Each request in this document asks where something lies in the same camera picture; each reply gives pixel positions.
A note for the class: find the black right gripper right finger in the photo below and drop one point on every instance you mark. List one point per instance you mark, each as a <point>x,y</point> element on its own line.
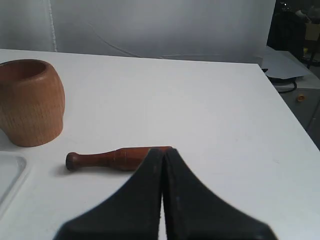
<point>193,212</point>

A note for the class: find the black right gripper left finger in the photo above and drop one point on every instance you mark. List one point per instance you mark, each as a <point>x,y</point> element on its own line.
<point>131,213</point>

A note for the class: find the dark wooden pestle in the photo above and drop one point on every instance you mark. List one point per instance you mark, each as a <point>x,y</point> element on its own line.
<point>122,159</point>

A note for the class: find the wooden mortar cup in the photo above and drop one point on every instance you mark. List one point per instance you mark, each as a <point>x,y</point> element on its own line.
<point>32,102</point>

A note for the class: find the white rectangular plastic tray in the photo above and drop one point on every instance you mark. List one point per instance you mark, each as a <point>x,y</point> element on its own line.
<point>13,168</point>

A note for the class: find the small orange cap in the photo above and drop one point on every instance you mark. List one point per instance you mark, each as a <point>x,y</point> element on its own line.
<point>301,98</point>

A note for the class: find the grey side table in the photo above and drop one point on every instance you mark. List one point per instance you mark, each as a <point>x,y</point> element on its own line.
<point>291,78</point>

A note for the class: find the white curtain backdrop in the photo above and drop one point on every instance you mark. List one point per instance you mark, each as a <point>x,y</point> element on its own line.
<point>198,30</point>

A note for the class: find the cardboard box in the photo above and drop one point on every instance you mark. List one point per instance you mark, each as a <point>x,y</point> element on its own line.
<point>312,31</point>

